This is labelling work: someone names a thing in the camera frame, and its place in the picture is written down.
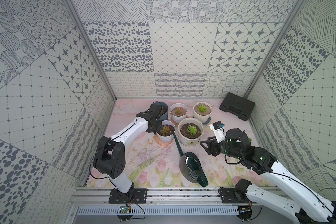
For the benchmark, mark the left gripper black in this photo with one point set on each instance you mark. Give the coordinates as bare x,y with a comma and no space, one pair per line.
154,121

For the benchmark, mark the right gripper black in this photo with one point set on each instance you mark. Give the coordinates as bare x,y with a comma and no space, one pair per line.
212,145

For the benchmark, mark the white pot yellow-green succulent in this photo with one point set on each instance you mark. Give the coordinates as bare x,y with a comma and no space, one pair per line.
168,128

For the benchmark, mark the small white pot reddish succulent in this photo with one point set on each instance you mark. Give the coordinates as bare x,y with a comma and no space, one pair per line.
178,112

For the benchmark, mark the dark green watering can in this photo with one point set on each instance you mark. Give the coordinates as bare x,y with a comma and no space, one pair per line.
190,166

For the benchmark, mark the large white pot green succulent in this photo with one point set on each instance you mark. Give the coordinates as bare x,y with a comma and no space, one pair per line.
190,131

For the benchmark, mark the white pot brown soil succulent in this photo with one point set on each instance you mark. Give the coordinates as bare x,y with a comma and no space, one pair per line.
202,111

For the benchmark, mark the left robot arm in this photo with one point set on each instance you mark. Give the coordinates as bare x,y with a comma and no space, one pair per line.
110,158

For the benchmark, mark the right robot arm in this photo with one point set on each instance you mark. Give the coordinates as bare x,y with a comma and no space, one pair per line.
304,205

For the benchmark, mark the blue-grey pot red succulent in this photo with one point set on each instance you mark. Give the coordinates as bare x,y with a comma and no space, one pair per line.
164,110

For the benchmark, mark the blue-grey saucer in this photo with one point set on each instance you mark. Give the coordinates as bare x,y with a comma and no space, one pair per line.
207,121

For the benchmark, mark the terracotta saucer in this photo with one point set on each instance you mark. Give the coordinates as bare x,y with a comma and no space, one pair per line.
163,140

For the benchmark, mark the black plastic tool case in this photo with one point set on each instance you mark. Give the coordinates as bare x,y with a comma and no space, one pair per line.
238,106

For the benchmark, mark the small green circuit board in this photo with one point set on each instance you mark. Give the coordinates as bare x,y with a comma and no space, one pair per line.
124,213

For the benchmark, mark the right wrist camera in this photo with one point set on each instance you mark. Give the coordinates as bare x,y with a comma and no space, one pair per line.
218,129

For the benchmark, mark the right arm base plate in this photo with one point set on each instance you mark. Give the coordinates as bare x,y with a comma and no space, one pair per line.
229,195

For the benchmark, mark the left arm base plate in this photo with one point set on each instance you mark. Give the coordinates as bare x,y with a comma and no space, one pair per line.
137,195

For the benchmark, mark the aluminium mounting rail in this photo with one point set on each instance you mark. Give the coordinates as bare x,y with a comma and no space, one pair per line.
97,196

